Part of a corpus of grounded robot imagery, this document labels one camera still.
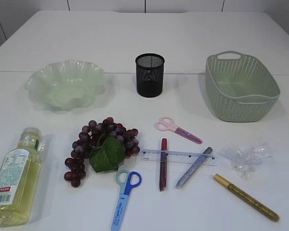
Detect green plastic woven basket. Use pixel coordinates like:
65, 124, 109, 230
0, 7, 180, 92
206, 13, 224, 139
205, 51, 280, 123

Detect red glitter pen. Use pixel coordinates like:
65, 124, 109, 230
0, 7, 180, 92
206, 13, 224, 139
159, 138, 167, 192

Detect silver glitter pen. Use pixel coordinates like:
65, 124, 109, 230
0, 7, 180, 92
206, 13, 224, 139
175, 147, 213, 189

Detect purple grape bunch with leaf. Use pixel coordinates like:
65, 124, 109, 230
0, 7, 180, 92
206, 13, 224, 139
64, 117, 140, 188

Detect green wavy glass plate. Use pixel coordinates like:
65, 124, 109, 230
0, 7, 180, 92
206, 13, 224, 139
25, 60, 106, 111

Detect clear plastic ruler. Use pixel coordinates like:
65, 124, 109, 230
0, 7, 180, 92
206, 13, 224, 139
141, 149, 218, 167

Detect pink small scissors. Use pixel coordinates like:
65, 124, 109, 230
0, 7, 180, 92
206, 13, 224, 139
155, 116, 203, 144

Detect gold glitter pen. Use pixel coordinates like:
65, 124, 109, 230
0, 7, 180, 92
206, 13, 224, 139
213, 174, 280, 222

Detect clear plastic sheet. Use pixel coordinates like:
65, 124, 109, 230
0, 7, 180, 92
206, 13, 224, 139
218, 138, 273, 180

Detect blue scissors with sheath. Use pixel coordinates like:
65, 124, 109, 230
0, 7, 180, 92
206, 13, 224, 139
111, 170, 142, 231

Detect yellow tea drink bottle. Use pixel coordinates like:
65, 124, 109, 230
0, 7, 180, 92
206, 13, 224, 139
0, 127, 41, 227

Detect black mesh pen holder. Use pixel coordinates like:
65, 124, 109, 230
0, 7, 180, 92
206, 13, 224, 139
135, 53, 165, 98

